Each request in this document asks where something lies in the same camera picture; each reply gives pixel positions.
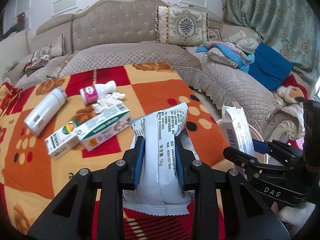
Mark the pink label white bottle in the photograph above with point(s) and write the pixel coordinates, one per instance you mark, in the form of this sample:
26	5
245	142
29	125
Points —
92	93

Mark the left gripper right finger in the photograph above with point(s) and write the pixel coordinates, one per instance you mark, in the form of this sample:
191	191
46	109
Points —
245	213

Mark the white printed snack wrapper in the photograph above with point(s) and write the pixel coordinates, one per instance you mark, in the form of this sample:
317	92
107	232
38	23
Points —
158	192

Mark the white blue-logo box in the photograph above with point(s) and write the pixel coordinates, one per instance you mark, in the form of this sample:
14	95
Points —
236	126

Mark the blue cushion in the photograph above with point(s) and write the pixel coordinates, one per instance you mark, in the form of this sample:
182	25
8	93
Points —
269	67

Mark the white thermos bottle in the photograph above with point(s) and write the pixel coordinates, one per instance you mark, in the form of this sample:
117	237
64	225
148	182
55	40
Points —
39	117

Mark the orange red patterned blanket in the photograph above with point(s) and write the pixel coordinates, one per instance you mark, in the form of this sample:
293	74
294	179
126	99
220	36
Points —
35	168

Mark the colourful blanket pile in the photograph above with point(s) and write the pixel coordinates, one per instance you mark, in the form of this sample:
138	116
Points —
236	51

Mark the small side cushion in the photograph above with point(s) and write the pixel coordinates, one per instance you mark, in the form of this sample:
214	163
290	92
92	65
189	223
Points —
53	49

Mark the plush toy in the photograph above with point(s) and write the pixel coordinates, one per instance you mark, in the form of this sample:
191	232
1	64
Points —
290	90

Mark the green white milk carton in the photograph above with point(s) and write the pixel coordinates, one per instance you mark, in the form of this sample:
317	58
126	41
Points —
103	126

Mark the small white medicine box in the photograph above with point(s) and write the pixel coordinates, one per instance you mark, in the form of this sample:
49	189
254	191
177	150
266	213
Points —
63	140

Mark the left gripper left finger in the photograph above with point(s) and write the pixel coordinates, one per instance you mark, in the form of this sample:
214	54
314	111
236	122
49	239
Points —
70	214

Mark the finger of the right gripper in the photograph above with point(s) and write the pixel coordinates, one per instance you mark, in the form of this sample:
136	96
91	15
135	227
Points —
275	182
283	153

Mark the ornate embroidered cushion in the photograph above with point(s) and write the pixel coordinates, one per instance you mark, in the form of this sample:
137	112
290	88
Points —
180	26

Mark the beige tufted sofa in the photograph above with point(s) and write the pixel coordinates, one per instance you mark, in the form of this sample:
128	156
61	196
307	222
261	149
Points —
117	32

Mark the green patterned curtain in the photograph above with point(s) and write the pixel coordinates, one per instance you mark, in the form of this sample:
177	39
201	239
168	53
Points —
288	26

